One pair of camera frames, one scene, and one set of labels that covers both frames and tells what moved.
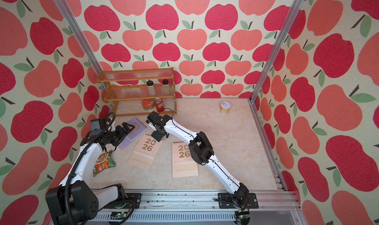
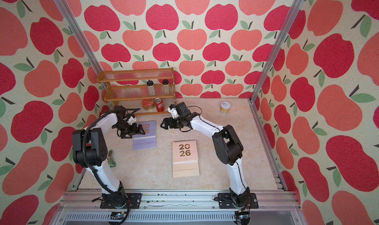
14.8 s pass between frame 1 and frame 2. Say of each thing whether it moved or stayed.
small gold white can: stayed
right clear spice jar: stayed
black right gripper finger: moved
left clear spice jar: stayed
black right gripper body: moved
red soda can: stayed
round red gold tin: stayed
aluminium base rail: stayed
